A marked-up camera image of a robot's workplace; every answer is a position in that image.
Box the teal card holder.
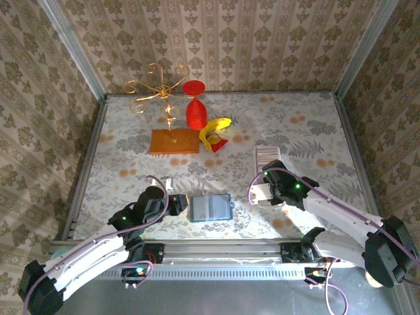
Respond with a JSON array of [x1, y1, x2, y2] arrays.
[[189, 193, 236, 224]]

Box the white ribbed rack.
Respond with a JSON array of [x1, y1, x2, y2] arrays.
[[255, 146, 282, 175]]

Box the small circuit board with LED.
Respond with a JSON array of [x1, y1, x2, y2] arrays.
[[120, 266, 152, 290], [304, 266, 331, 289]]

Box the small red toy wedge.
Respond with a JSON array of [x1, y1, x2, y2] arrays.
[[211, 137, 229, 154]]

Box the slotted metal strip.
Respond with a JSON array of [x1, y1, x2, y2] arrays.
[[98, 264, 306, 280]]

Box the floral tablecloth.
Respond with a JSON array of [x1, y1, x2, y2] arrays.
[[72, 92, 378, 240]]

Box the yellow banana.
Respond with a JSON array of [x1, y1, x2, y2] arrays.
[[199, 117, 233, 151]]

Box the red goblet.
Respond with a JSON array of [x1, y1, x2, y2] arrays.
[[182, 79, 209, 129]]

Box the grey metal plate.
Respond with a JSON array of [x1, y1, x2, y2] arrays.
[[58, 277, 405, 315]]

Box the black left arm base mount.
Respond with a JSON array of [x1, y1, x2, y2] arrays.
[[129, 241, 165, 265]]

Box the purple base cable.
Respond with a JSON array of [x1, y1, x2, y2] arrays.
[[306, 257, 348, 314], [121, 261, 154, 286]]

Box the gold wire stand wooden base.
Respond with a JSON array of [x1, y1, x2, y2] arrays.
[[123, 62, 201, 156]]

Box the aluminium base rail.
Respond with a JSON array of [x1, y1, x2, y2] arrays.
[[144, 238, 371, 267]]

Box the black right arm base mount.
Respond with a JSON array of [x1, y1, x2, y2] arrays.
[[280, 241, 341, 265]]

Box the aluminium table edge rail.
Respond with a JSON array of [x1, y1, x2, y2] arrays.
[[62, 96, 109, 239], [333, 93, 387, 230]]

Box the aluminium frame post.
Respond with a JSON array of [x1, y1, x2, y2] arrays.
[[333, 0, 400, 99], [36, 0, 108, 101]]

